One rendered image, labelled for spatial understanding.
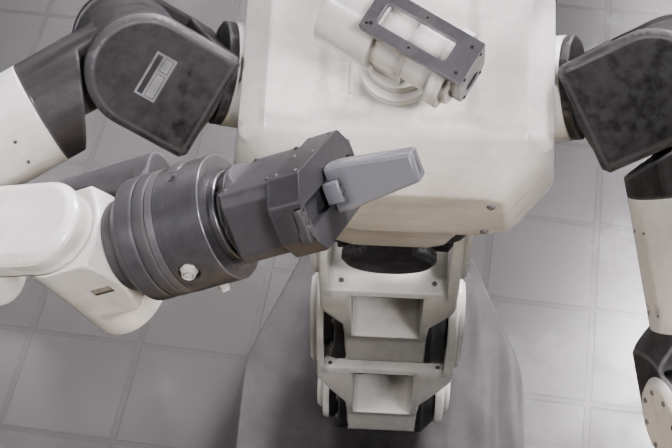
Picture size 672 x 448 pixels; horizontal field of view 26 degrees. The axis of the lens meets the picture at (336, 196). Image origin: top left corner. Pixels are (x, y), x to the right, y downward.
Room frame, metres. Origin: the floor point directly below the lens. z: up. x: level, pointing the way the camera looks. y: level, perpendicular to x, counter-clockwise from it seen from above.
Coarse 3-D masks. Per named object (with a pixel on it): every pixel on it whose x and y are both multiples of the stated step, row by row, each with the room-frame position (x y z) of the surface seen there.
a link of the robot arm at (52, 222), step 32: (0, 192) 0.65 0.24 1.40; (32, 192) 0.64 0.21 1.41; (64, 192) 0.63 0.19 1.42; (0, 224) 0.62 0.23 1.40; (32, 224) 0.61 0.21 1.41; (64, 224) 0.61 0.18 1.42; (0, 256) 0.60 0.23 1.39; (32, 256) 0.59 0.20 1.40; (64, 256) 0.59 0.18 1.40; (0, 288) 0.63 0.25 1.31
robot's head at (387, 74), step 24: (336, 0) 0.79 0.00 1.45; (360, 0) 0.79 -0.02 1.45; (336, 24) 0.78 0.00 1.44; (384, 24) 0.78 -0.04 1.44; (408, 24) 0.78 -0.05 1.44; (336, 48) 0.78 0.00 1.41; (360, 48) 0.77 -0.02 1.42; (384, 48) 0.77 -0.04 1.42; (432, 48) 0.76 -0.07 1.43; (360, 72) 0.80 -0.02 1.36; (384, 72) 0.79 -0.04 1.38; (408, 72) 0.75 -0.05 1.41; (432, 72) 0.75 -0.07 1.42; (384, 96) 0.78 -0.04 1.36; (408, 96) 0.78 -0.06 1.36
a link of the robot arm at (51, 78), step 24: (120, 0) 0.92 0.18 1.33; (144, 0) 0.92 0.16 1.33; (96, 24) 0.87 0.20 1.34; (48, 48) 0.86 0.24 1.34; (72, 48) 0.85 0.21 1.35; (24, 72) 0.83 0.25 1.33; (48, 72) 0.83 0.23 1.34; (72, 72) 0.82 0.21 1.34; (48, 96) 0.81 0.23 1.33; (72, 96) 0.81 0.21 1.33; (48, 120) 0.79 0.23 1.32; (72, 120) 0.80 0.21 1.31; (72, 144) 0.79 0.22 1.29
